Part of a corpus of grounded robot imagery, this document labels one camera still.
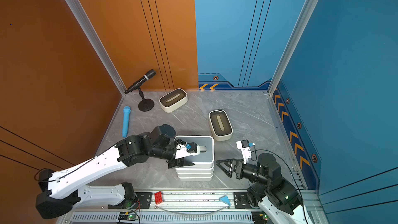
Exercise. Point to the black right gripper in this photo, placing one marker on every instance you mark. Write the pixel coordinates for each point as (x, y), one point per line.
(237, 166)

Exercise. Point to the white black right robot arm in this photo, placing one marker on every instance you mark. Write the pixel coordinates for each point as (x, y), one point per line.
(270, 191)

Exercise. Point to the left circuit board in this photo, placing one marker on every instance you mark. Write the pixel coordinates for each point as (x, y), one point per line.
(130, 217)

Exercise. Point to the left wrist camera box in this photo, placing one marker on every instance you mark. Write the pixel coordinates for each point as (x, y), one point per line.
(186, 149)

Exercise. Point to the white box bamboo lid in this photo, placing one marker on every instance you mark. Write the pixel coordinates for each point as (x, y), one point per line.
(191, 176)

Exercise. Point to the cream box brown lid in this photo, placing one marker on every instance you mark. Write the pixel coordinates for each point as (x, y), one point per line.
(220, 125)
(173, 100)

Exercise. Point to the right circuit board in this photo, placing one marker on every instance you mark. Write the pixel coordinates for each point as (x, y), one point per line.
(260, 218)

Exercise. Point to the red block on rail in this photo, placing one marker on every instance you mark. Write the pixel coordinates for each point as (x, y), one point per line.
(158, 198)

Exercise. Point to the circuit board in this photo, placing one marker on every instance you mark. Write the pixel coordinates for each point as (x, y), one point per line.
(260, 218)
(130, 217)

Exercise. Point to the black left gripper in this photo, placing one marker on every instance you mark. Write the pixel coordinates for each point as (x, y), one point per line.
(178, 163)

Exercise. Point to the white box grey lid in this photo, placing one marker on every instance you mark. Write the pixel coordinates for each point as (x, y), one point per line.
(195, 178)
(205, 157)
(195, 171)

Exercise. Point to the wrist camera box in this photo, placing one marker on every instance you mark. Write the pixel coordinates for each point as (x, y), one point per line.
(245, 147)
(186, 149)

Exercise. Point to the blue toy microphone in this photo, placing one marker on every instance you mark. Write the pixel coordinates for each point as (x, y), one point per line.
(126, 119)

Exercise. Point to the black microphone on stand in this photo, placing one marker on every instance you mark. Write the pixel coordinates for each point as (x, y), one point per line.
(145, 104)

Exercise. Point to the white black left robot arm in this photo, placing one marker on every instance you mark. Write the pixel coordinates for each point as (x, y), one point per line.
(63, 191)

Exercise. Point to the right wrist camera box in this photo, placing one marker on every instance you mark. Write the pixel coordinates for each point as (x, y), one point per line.
(245, 147)

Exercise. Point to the blue triangular piece on rail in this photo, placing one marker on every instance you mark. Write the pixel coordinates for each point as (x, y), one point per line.
(225, 200)

